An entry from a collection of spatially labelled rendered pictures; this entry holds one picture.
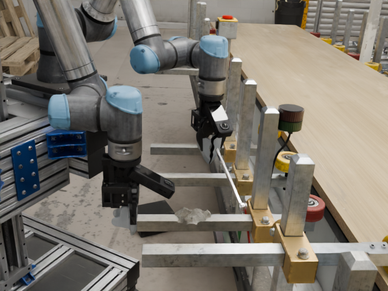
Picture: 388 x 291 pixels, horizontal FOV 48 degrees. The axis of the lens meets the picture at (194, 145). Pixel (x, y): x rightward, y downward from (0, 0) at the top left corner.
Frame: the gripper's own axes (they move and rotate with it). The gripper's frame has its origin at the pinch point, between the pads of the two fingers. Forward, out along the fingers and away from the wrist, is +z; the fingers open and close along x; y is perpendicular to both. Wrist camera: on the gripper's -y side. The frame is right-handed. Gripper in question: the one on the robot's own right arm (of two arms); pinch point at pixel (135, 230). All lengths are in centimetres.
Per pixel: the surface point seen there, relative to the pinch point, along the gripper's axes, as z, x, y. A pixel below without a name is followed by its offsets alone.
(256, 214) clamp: -4.6, 0.1, -29.5
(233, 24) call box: -38, -77, -33
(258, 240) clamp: -0.5, 4.9, -29.5
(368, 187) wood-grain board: -8, -8, -61
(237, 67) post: -28, -52, -31
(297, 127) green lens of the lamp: -27.0, -1.4, -36.8
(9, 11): 18, -486, 181
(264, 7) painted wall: 33, -794, -210
